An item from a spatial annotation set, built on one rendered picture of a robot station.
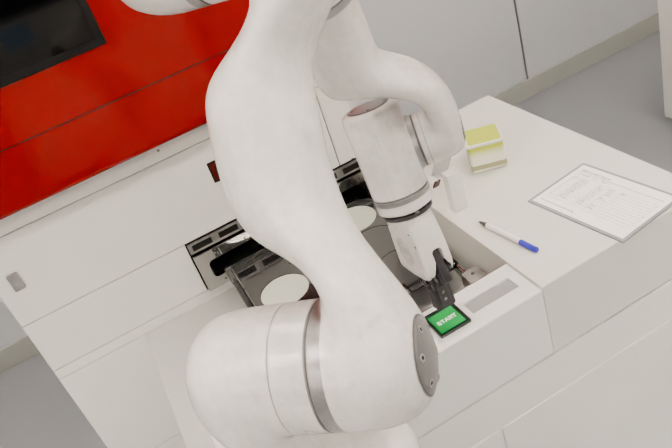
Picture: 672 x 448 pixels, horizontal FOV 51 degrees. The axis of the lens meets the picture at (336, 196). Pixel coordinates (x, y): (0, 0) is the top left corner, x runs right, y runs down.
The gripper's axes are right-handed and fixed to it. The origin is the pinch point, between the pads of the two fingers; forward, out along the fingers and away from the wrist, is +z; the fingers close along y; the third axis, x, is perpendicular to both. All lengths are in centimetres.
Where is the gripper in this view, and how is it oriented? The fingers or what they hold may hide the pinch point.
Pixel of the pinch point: (441, 294)
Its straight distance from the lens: 111.1
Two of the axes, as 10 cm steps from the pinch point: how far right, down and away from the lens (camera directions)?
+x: 8.6, -4.5, 2.3
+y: 3.4, 1.9, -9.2
